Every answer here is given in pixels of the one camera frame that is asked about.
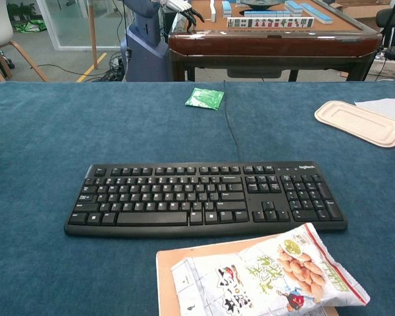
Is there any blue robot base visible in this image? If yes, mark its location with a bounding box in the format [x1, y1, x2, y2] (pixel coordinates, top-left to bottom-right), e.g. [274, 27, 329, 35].
[120, 0, 172, 82]

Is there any black keyboard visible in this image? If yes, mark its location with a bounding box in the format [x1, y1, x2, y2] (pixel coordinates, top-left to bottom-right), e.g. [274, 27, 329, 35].
[64, 160, 349, 238]

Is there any green foil packet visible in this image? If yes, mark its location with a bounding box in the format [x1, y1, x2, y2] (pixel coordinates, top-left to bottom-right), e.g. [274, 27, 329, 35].
[184, 87, 225, 111]

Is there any brown spiral notebook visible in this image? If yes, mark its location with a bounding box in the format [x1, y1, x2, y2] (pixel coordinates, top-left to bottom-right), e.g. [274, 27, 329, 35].
[155, 234, 340, 316]

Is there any brown mahjong table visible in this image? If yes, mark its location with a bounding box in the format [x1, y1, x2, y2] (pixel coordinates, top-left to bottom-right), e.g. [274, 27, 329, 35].
[167, 0, 382, 82]

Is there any white snack bag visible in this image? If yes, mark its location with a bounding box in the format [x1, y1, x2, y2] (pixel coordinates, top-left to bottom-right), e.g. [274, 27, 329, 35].
[170, 222, 371, 316]

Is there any blue velvet tablecloth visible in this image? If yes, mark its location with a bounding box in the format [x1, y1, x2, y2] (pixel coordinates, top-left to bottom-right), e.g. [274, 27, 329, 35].
[0, 80, 395, 316]

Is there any face-up mahjong tile row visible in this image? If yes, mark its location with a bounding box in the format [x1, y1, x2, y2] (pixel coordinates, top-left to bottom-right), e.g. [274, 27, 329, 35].
[226, 16, 315, 29]

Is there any background robot hand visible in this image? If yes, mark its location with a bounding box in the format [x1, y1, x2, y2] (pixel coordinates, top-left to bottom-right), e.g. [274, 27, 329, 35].
[159, 0, 205, 32]

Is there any wooden pole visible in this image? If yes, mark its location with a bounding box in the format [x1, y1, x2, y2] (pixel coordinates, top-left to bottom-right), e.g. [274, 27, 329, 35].
[87, 0, 99, 70]

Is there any beige pulp tray lid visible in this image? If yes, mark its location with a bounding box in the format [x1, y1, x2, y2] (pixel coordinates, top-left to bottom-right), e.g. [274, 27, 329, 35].
[314, 100, 395, 149]

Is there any dark mahjong dice dome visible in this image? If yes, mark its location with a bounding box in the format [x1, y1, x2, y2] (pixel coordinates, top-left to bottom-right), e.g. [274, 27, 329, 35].
[240, 0, 282, 9]

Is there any white paper sheet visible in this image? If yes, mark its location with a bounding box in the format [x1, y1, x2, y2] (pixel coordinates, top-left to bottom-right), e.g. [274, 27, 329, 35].
[354, 97, 395, 138]

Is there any white plastic basket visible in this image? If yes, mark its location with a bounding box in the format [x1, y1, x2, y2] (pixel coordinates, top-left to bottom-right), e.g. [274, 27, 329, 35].
[368, 59, 395, 80]

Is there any green bag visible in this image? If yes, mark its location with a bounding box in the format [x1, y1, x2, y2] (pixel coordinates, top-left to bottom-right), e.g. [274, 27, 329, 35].
[12, 18, 47, 34]

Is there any green potted plant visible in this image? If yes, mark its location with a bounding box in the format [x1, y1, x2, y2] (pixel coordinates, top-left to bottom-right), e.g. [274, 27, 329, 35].
[6, 2, 37, 21]

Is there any thin black cable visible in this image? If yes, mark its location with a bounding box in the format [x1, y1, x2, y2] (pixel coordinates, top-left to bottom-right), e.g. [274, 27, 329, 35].
[222, 80, 244, 163]

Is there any black floor cable bundle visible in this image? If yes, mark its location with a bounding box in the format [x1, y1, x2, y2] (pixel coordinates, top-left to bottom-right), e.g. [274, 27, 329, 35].
[98, 52, 130, 82]

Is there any long black floor cable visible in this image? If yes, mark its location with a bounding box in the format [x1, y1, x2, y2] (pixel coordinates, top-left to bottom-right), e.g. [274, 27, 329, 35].
[32, 63, 103, 78]

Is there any blue mahjong tile wall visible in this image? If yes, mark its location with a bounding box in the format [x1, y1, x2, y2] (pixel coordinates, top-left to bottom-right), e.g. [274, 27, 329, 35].
[244, 10, 292, 18]
[299, 3, 334, 24]
[284, 0, 304, 14]

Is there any glass door white frame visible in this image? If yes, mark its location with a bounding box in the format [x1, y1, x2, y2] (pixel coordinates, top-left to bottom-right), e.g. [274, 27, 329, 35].
[36, 0, 126, 52]

